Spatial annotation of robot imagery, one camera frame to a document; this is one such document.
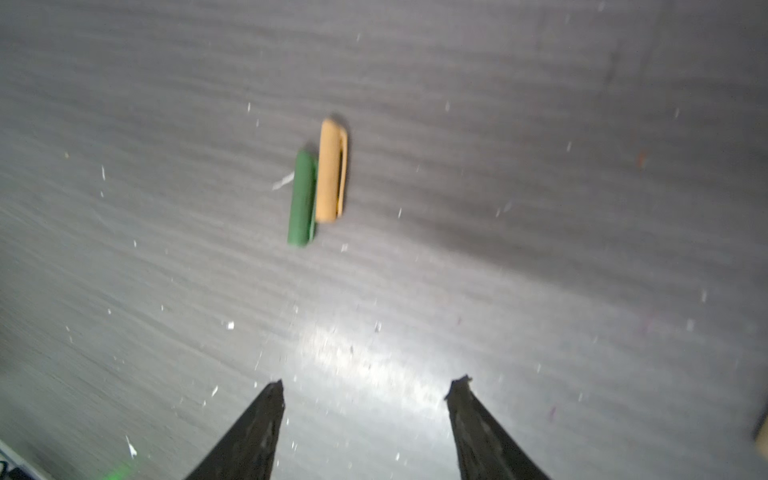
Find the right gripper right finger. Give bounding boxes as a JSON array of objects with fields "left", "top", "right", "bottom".
[{"left": 445, "top": 375, "right": 550, "bottom": 480}]

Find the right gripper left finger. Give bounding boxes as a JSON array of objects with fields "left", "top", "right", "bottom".
[{"left": 186, "top": 380, "right": 285, "bottom": 480}]

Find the green pen cap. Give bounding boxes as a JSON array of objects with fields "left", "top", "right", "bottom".
[{"left": 287, "top": 150, "right": 317, "bottom": 247}]

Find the tan pen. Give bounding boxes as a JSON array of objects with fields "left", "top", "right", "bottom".
[{"left": 754, "top": 411, "right": 768, "bottom": 460}]

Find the tan pen cap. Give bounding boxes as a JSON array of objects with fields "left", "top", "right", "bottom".
[{"left": 315, "top": 118, "right": 348, "bottom": 223}]

